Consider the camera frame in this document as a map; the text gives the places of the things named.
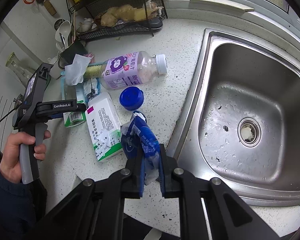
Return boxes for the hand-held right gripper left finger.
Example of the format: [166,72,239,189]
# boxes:
[27,151,144,240]

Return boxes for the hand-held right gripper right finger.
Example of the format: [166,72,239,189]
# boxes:
[158,144,280,240]

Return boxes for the green white blister pack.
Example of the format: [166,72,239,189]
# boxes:
[61,71,102,128]

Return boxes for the blue plastic wrapper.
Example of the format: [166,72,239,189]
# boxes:
[120,110,160,185]

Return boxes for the blue plastic lid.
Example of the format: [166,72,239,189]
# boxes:
[119,86,145,111]

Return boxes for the person's left forearm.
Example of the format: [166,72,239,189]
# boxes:
[0,160,48,240]

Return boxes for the person's left hand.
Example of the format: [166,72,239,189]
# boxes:
[0,129,51,184]

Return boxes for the white green medicine box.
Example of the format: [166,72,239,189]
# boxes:
[85,92,124,162]

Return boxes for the glass carafe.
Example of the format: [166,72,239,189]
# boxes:
[5,52,35,88]

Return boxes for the white tissue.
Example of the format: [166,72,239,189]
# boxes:
[64,54,93,85]

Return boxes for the yellow bristle brush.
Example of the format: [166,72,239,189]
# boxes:
[84,64,105,79]

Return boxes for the black utensil holder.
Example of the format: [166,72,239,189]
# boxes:
[59,40,88,69]

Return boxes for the purple label drink bottle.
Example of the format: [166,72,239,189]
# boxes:
[100,51,167,90]

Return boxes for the white spoon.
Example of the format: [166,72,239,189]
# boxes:
[54,29,64,52]
[58,20,72,49]

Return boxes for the garlic bulbs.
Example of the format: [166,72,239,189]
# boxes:
[76,17,98,32]

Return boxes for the black round lid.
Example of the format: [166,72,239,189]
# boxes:
[146,17,163,30]

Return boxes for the stainless steel sink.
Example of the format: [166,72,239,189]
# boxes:
[166,29,300,207]

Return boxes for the black wire rack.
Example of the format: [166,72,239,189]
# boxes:
[65,0,168,42]

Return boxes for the wooden handled knife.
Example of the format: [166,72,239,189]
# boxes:
[41,0,57,17]

